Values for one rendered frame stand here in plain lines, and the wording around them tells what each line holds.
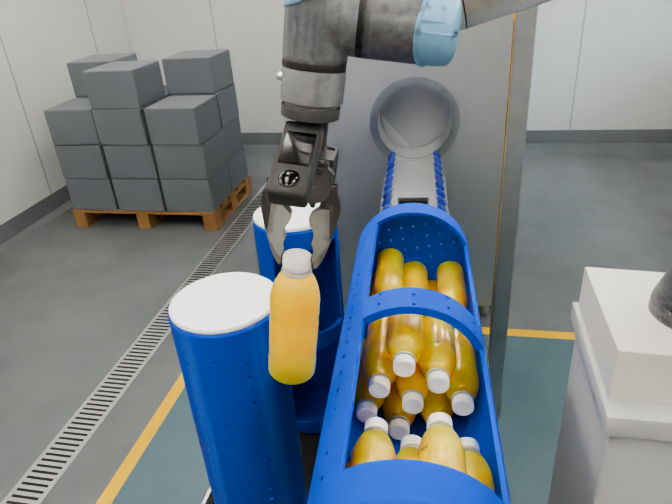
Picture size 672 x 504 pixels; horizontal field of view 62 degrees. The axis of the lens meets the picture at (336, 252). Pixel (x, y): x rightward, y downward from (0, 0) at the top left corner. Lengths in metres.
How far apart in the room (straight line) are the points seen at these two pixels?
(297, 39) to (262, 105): 5.45
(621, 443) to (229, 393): 0.88
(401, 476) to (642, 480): 0.49
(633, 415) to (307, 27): 0.73
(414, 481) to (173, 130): 3.66
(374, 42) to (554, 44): 5.11
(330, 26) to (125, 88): 3.67
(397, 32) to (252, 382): 1.02
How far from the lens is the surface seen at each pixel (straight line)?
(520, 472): 2.41
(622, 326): 1.01
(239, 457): 1.62
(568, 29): 5.73
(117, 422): 2.82
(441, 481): 0.74
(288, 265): 0.73
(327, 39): 0.65
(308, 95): 0.66
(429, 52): 0.65
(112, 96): 4.34
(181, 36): 6.28
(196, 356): 1.42
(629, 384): 0.99
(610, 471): 1.08
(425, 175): 2.46
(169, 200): 4.42
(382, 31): 0.64
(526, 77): 1.90
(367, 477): 0.74
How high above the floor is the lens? 1.80
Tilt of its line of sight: 28 degrees down
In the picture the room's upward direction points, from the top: 4 degrees counter-clockwise
